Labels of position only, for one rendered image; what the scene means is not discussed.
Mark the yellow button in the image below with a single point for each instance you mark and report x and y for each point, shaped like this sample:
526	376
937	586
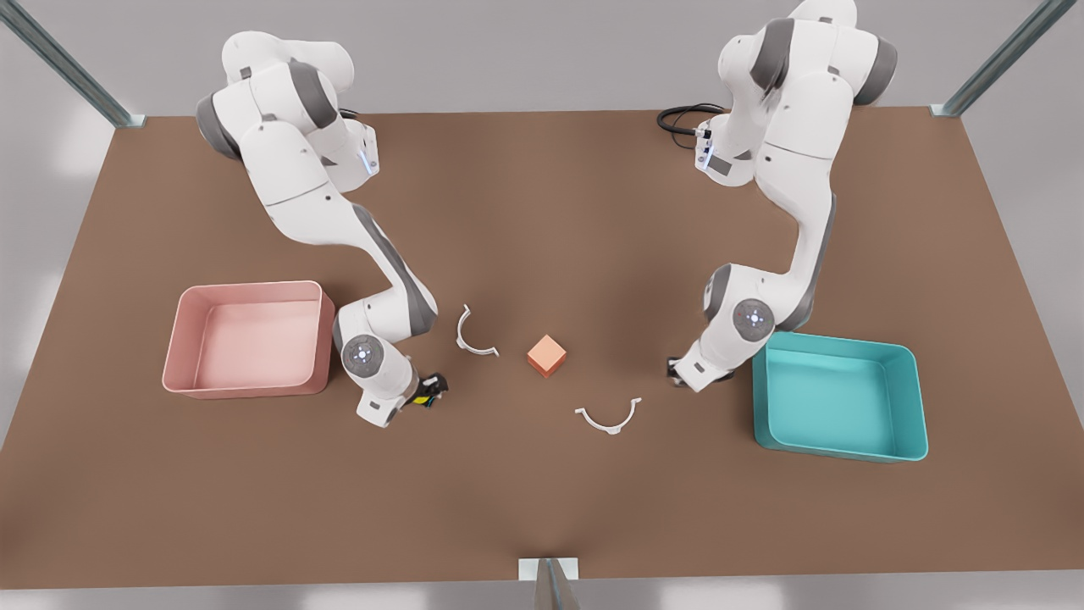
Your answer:
423	398

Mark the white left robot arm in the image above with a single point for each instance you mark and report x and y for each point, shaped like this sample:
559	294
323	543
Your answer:
796	144

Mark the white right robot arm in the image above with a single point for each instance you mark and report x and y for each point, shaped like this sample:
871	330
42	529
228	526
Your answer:
292	182

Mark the blue storage box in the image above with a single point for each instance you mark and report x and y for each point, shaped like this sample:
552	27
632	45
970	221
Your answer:
838	398

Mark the pink storage box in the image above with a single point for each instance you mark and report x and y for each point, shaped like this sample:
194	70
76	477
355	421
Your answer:
250	339

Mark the white curved clip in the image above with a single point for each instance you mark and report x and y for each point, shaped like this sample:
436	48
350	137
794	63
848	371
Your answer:
608	425
461	335

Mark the orange cube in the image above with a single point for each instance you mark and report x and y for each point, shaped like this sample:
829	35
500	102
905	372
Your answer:
546	356

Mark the silver frame post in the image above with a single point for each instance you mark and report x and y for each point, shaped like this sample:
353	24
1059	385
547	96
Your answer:
999	59
549	585
59	59

